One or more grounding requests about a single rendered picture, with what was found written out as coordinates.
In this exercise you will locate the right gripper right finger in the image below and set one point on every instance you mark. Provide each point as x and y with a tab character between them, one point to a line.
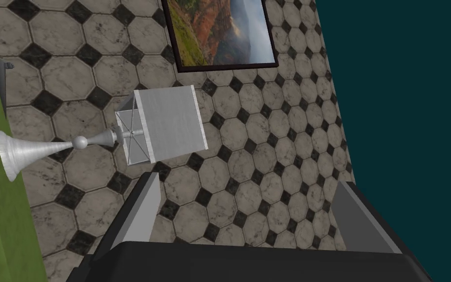
356	224

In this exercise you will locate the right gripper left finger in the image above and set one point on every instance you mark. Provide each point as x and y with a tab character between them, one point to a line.
136	214

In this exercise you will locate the silver table lamp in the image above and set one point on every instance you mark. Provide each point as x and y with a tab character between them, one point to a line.
159	125

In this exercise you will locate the dark grey cone object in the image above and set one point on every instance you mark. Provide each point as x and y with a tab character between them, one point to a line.
0	84

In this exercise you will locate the framed landscape picture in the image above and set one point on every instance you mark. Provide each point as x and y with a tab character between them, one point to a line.
219	31

